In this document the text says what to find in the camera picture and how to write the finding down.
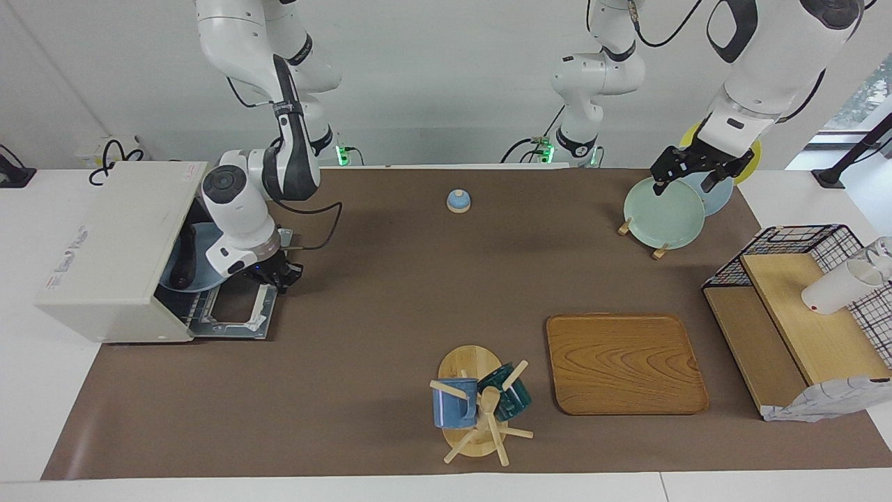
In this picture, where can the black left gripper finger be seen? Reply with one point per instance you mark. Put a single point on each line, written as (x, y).
(716, 178)
(663, 178)

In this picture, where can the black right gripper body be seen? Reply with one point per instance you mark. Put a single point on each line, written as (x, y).
(268, 268)

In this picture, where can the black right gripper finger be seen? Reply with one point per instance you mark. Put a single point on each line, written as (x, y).
(277, 286)
(293, 273)

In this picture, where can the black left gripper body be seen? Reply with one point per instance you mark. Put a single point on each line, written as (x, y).
(704, 157)

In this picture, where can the toaster oven glass door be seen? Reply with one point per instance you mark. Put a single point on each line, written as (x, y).
(230, 330)

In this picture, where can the light blue round plate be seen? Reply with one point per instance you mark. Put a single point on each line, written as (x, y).
(201, 276)

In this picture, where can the dark purple eggplant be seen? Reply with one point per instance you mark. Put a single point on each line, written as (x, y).
(185, 261)

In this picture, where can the cream toaster oven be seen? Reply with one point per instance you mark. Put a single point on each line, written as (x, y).
(104, 244)

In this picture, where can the light blue racked plate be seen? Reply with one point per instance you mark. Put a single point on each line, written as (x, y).
(718, 199)

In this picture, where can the pale green plate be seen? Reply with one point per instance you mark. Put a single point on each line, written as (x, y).
(662, 213)

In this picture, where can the yellow plate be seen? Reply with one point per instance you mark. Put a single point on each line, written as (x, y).
(752, 157)

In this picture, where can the wooden plate rack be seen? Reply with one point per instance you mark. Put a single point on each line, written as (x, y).
(625, 226)

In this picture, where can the large brown table mat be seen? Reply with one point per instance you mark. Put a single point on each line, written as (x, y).
(348, 362)

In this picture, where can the black table clamp stand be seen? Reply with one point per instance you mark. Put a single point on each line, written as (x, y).
(829, 178)

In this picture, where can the white plastic cup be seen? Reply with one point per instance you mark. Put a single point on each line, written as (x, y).
(836, 289)

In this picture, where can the small blue white bowl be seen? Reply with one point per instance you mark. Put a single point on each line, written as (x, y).
(458, 202)

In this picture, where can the rectangular wooden tray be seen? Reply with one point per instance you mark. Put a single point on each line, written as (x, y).
(627, 362)

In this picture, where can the wooden mug tree stand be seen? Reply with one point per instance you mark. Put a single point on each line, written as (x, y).
(470, 362)

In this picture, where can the blue mug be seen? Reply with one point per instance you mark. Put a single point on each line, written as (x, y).
(453, 413)

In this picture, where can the white power box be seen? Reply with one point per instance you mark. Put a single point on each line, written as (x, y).
(87, 150)

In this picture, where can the dark green mug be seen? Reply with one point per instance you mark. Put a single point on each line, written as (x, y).
(516, 402)

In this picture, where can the black table mount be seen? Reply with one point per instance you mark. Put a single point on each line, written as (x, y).
(14, 176)

